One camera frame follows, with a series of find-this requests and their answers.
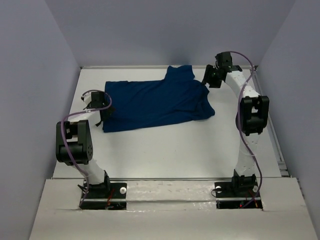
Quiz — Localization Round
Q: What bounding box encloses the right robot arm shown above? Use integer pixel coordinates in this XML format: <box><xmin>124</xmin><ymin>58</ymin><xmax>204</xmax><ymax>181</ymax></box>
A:
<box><xmin>202</xmin><ymin>51</ymin><xmax>270</xmax><ymax>198</ymax></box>

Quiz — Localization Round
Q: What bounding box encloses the aluminium rail back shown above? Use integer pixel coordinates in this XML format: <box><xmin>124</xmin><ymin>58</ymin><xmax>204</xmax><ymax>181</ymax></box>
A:
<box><xmin>80</xmin><ymin>65</ymin><xmax>251</xmax><ymax>70</ymax></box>

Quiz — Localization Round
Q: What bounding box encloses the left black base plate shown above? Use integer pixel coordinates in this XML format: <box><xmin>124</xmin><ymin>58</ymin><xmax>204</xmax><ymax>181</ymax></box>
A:
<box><xmin>78</xmin><ymin>181</ymin><xmax>127</xmax><ymax>211</ymax></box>

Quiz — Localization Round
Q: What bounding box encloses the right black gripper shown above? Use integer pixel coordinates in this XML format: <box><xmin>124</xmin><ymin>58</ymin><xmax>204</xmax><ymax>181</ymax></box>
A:
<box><xmin>200</xmin><ymin>64</ymin><xmax>223</xmax><ymax>89</ymax></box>

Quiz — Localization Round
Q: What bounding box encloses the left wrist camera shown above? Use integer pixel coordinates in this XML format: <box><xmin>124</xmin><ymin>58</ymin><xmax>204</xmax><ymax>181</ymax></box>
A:
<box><xmin>80</xmin><ymin>90</ymin><xmax>92</xmax><ymax>106</ymax></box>

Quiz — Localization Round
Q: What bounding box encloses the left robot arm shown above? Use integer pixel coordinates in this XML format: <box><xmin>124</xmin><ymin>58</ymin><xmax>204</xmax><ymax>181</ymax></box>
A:
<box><xmin>55</xmin><ymin>90</ymin><xmax>114</xmax><ymax>199</ymax></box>

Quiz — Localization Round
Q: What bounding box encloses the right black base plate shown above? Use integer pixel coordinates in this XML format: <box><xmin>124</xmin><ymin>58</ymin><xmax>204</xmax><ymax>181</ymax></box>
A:
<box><xmin>210</xmin><ymin>181</ymin><xmax>263</xmax><ymax>210</ymax></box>

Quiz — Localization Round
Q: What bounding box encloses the aluminium rail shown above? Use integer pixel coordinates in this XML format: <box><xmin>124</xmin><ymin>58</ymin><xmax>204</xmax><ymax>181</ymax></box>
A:
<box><xmin>51</xmin><ymin>175</ymin><xmax>292</xmax><ymax>181</ymax></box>
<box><xmin>80</xmin><ymin>65</ymin><xmax>251</xmax><ymax>70</ymax></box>

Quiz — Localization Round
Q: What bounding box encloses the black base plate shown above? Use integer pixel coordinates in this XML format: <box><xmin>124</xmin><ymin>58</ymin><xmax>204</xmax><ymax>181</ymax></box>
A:
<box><xmin>78</xmin><ymin>181</ymin><xmax>127</xmax><ymax>211</ymax></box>
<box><xmin>210</xmin><ymin>181</ymin><xmax>263</xmax><ymax>210</ymax></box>

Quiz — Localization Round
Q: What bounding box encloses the blue t shirt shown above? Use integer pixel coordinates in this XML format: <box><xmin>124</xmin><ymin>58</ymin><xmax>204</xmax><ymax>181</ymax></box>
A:
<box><xmin>102</xmin><ymin>65</ymin><xmax>215</xmax><ymax>133</ymax></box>

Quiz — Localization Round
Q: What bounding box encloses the aluminium rail front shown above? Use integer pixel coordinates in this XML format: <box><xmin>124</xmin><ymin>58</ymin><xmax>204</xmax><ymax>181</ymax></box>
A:
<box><xmin>51</xmin><ymin>175</ymin><xmax>292</xmax><ymax>181</ymax></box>

